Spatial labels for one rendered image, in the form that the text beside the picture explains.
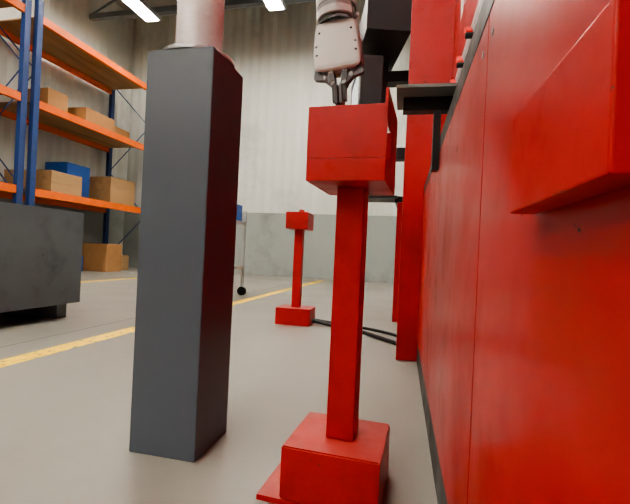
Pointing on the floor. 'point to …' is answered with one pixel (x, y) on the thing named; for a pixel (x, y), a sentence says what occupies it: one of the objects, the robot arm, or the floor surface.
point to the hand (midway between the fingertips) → (339, 96)
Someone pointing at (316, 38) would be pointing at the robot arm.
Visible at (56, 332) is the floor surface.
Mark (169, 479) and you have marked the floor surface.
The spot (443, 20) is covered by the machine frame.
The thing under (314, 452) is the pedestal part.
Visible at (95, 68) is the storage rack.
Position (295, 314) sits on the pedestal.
